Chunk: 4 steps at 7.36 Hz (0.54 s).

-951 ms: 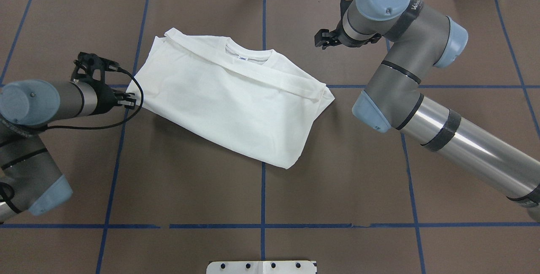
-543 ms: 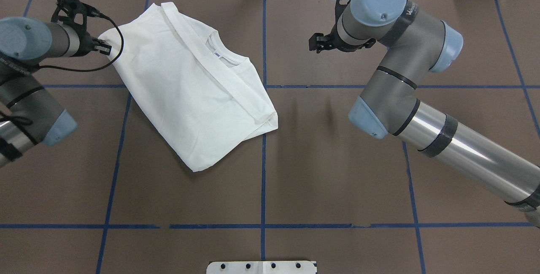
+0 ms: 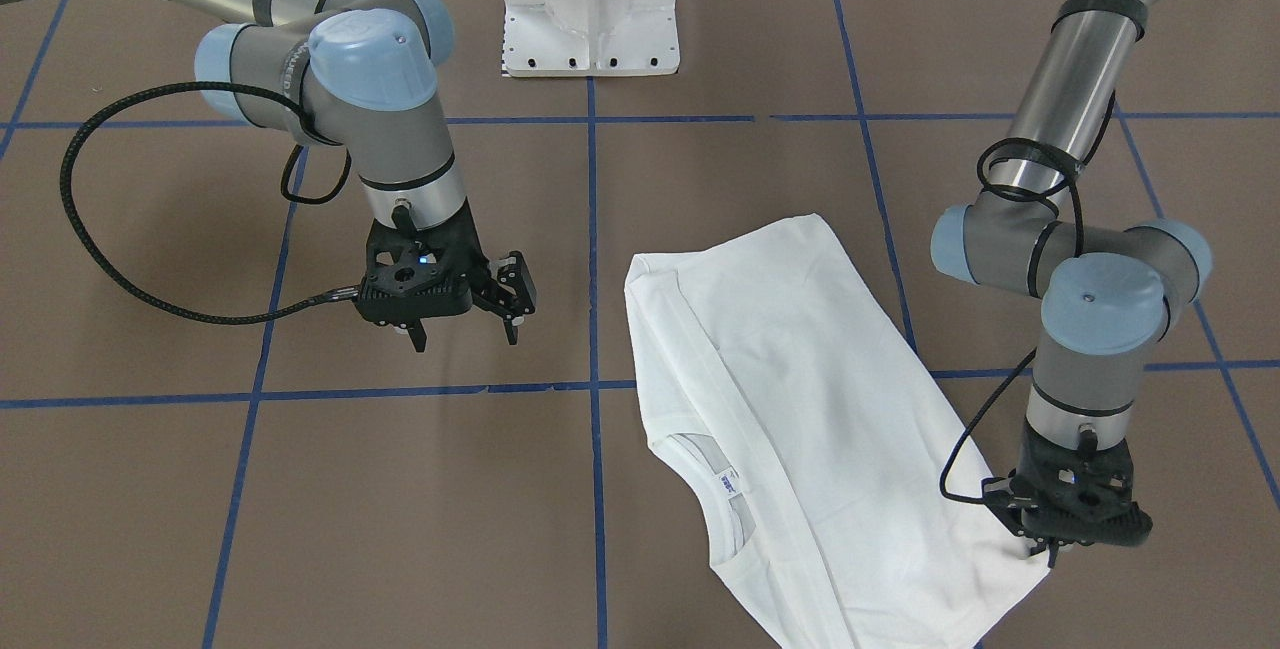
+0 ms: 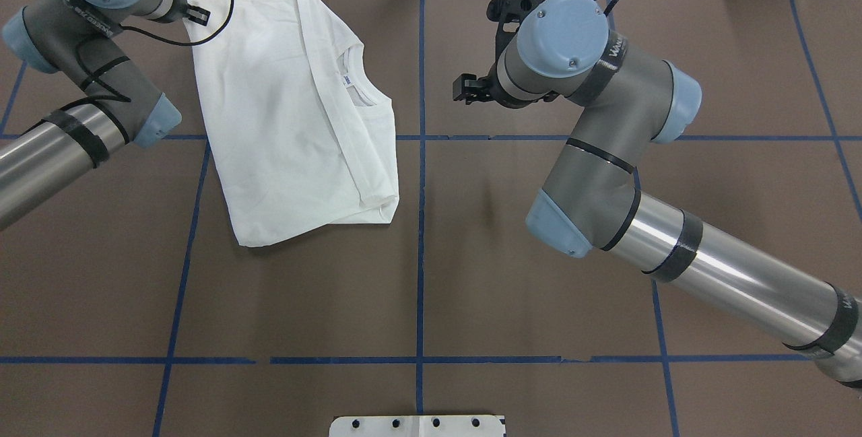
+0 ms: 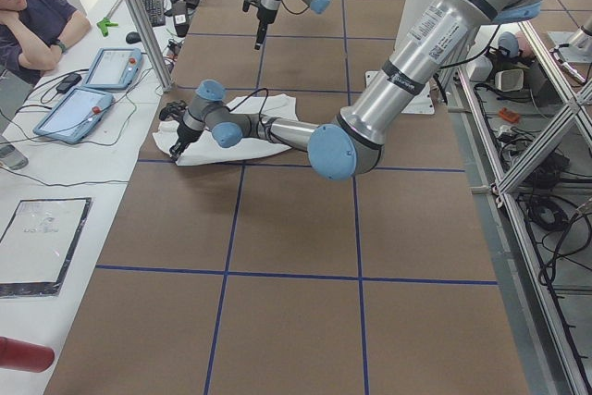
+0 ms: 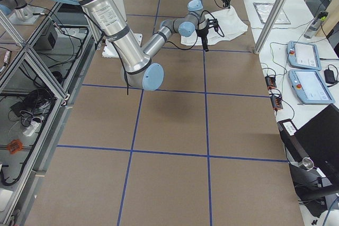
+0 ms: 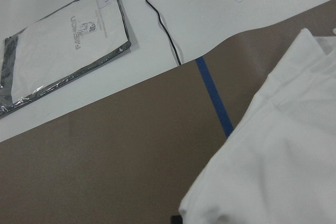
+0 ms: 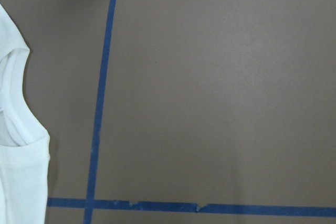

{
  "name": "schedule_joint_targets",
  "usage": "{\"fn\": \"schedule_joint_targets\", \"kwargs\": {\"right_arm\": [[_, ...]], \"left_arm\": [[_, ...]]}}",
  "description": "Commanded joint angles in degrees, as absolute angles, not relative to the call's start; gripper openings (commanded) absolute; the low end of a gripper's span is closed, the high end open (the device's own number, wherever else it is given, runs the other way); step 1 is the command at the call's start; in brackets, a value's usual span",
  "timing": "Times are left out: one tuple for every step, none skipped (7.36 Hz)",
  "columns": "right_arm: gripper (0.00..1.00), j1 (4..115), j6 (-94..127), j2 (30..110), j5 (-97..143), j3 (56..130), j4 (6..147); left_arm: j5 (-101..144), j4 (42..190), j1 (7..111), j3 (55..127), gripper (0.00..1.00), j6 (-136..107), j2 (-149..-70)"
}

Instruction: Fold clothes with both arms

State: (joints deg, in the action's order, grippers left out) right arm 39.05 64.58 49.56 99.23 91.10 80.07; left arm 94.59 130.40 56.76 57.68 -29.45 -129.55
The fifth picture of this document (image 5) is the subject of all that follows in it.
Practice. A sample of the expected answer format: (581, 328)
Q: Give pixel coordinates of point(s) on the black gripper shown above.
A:
(186, 133)
(264, 16)

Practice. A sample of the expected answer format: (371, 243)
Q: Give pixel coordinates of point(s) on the blue teach pendant far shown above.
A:
(113, 68)

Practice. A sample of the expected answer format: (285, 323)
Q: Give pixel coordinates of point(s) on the blue teach pendant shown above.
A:
(75, 115)
(113, 68)

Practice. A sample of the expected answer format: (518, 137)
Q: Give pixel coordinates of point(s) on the blue teach pendant near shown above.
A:
(75, 115)

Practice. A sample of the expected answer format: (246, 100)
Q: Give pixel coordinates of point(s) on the black keyboard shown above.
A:
(155, 12)

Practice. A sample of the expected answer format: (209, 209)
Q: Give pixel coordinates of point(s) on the black computer mouse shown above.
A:
(133, 37)

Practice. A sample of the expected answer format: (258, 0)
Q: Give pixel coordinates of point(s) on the black power adapter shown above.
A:
(68, 82)

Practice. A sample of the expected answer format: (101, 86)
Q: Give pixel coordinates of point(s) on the green plastic tool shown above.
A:
(105, 24)

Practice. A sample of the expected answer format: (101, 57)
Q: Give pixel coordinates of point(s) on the silver foil tray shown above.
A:
(38, 245)

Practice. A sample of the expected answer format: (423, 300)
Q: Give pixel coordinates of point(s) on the seated person dark shirt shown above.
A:
(35, 34)

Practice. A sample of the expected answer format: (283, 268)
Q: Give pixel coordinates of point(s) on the red fire extinguisher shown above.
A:
(25, 356)

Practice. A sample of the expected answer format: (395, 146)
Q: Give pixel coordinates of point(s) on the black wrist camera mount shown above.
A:
(173, 110)
(248, 4)

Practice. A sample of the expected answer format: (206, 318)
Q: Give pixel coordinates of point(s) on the aluminium frame post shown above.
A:
(150, 43)

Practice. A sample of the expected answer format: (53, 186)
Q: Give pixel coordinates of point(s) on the aluminium side frame rack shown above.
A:
(534, 159)

